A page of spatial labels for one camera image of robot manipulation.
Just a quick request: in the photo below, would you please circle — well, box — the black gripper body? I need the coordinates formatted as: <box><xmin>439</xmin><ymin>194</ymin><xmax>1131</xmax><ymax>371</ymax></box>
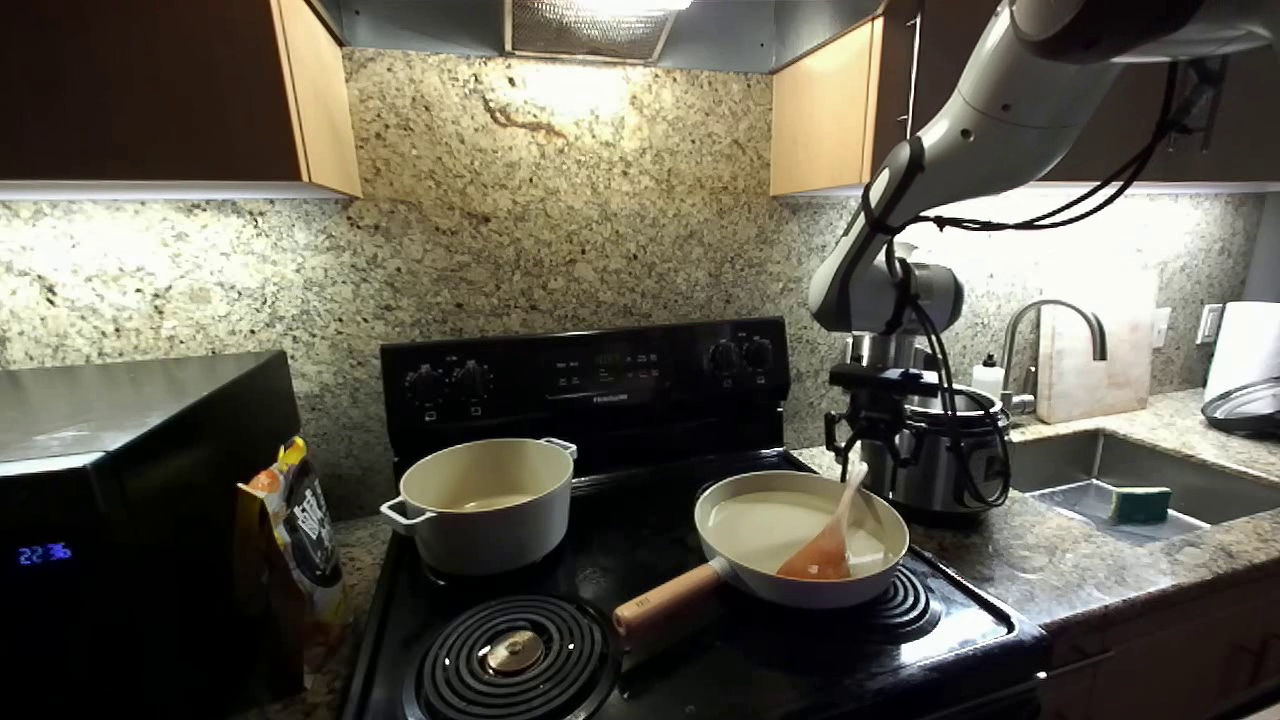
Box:
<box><xmin>824</xmin><ymin>331</ymin><xmax>956</xmax><ymax>453</ymax></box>

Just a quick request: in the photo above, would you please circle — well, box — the wooden spoon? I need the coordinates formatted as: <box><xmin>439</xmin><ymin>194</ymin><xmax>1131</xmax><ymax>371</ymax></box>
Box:
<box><xmin>779</xmin><ymin>474</ymin><xmax>860</xmax><ymax>579</ymax></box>

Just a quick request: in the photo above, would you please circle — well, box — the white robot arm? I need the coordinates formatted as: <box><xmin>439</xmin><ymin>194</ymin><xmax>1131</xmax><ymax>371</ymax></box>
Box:
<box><xmin>808</xmin><ymin>0</ymin><xmax>1280</xmax><ymax>334</ymax></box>

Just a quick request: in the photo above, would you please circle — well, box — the stainless steel pressure cooker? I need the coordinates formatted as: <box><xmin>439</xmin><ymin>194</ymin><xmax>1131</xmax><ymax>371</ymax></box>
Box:
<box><xmin>879</xmin><ymin>382</ymin><xmax>1010</xmax><ymax>514</ymax></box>

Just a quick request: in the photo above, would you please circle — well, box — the soap dispenser bottle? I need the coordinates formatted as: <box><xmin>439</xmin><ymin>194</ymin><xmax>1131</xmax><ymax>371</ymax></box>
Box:
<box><xmin>970</xmin><ymin>350</ymin><xmax>1002</xmax><ymax>399</ymax></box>

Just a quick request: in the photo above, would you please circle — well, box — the stainless steel sink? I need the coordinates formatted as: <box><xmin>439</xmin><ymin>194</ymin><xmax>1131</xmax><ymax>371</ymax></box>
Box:
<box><xmin>1010</xmin><ymin>433</ymin><xmax>1280</xmax><ymax>538</ymax></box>

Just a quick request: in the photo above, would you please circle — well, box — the stone cutting board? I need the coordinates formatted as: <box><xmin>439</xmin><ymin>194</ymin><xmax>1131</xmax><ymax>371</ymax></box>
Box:
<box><xmin>1037</xmin><ymin>308</ymin><xmax>1151</xmax><ymax>425</ymax></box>

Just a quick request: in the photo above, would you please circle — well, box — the black electric stove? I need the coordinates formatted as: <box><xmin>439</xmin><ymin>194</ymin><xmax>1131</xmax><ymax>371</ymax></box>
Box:
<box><xmin>339</xmin><ymin>318</ymin><xmax>1049</xmax><ymax>720</ymax></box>

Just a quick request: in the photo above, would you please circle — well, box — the chrome kitchen faucet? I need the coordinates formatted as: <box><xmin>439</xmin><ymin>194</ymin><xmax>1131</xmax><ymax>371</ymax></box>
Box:
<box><xmin>998</xmin><ymin>294</ymin><xmax>1109</xmax><ymax>425</ymax></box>

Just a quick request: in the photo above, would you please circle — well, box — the green sponge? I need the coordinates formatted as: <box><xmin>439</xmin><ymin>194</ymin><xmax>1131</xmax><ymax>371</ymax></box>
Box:
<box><xmin>1112</xmin><ymin>489</ymin><xmax>1170</xmax><ymax>523</ymax></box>

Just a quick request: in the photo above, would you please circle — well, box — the dark right upper cabinet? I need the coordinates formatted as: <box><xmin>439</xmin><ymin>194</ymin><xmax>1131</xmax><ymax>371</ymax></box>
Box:
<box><xmin>769</xmin><ymin>0</ymin><xmax>1280</xmax><ymax>194</ymax></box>

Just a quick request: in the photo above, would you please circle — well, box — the dark cabinet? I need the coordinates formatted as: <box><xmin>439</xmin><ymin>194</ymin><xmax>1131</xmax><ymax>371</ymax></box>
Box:
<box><xmin>769</xmin><ymin>0</ymin><xmax>1280</xmax><ymax>194</ymax></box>
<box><xmin>0</xmin><ymin>0</ymin><xmax>360</xmax><ymax>199</ymax></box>

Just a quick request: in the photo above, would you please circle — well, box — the black object by sink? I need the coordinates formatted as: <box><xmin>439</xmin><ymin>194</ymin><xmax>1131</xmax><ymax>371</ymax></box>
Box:
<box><xmin>1201</xmin><ymin>377</ymin><xmax>1280</xmax><ymax>438</ymax></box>

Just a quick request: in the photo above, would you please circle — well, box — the range hood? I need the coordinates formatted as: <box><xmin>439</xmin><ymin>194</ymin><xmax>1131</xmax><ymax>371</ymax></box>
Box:
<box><xmin>312</xmin><ymin>0</ymin><xmax>879</xmax><ymax>73</ymax></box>

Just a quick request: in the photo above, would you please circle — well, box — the snack bag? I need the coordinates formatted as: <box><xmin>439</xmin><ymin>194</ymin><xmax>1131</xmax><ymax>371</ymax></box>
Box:
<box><xmin>235</xmin><ymin>434</ymin><xmax>342</xmax><ymax>624</ymax></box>

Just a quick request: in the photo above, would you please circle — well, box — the black microwave oven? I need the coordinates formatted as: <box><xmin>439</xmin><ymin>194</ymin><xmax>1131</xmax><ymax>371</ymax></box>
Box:
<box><xmin>0</xmin><ymin>350</ymin><xmax>304</xmax><ymax>720</ymax></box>

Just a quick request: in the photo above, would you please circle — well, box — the dark left upper cabinet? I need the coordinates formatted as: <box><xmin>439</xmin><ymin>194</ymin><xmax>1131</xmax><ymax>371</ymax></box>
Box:
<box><xmin>0</xmin><ymin>0</ymin><xmax>360</xmax><ymax>199</ymax></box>

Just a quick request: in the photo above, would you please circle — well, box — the white frying pan wooden handle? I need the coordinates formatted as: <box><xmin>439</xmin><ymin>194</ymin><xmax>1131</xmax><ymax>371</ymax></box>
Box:
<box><xmin>612</xmin><ymin>473</ymin><xmax>910</xmax><ymax>636</ymax></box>

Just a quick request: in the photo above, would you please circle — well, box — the white pot with handles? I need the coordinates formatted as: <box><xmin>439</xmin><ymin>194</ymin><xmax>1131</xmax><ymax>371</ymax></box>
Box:
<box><xmin>381</xmin><ymin>434</ymin><xmax>576</xmax><ymax>575</ymax></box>

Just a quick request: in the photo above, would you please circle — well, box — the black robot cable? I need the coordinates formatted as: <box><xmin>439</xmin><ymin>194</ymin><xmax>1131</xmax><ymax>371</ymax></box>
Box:
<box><xmin>865</xmin><ymin>57</ymin><xmax>1230</xmax><ymax>417</ymax></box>

